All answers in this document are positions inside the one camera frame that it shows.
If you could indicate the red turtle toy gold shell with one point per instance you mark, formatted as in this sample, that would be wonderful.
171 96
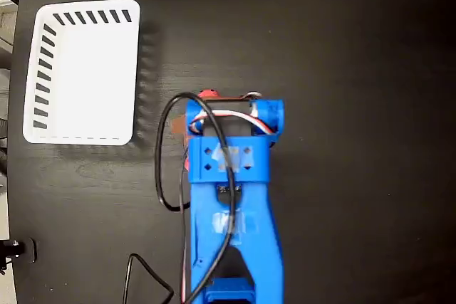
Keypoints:
208 94

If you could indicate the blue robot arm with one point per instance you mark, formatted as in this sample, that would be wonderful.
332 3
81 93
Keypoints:
249 204

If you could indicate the white plastic basket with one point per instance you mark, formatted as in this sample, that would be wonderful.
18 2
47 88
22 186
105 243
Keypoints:
92 79

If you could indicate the clear tape piece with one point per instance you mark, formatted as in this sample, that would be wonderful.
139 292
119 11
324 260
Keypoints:
242 158
246 224

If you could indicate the black table clamp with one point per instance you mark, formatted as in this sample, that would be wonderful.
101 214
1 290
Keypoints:
30 250

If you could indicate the silver camera board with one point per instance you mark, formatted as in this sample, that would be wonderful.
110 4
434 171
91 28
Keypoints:
255 95

